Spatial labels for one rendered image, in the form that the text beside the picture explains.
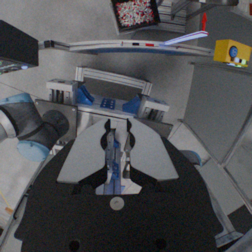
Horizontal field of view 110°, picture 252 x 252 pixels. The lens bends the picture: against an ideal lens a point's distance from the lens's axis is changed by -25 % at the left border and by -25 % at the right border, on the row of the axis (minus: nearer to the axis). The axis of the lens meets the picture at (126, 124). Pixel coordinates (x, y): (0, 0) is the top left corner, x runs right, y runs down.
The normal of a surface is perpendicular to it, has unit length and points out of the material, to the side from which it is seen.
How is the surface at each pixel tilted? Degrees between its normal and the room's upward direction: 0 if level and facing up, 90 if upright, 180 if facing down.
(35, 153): 7
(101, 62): 0
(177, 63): 0
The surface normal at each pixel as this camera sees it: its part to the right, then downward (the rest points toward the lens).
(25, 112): 0.96, -0.04
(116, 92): 0.05, 0.51
